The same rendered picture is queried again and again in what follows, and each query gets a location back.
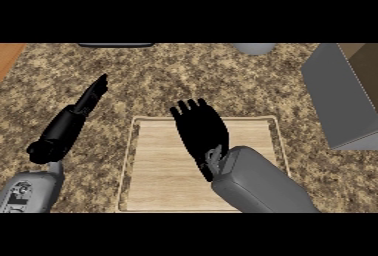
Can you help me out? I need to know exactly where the grey round container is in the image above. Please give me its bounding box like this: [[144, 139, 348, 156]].
[[231, 42, 278, 56]]

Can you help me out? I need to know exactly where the pale wooden tray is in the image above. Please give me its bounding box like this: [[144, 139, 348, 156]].
[[114, 115, 293, 214]]

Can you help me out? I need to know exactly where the grey cardboard box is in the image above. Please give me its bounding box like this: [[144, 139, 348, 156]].
[[300, 42, 378, 152]]

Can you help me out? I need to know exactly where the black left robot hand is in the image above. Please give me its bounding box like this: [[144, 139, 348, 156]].
[[26, 73, 110, 165]]

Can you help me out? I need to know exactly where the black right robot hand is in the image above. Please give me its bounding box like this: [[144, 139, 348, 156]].
[[169, 97, 231, 183]]

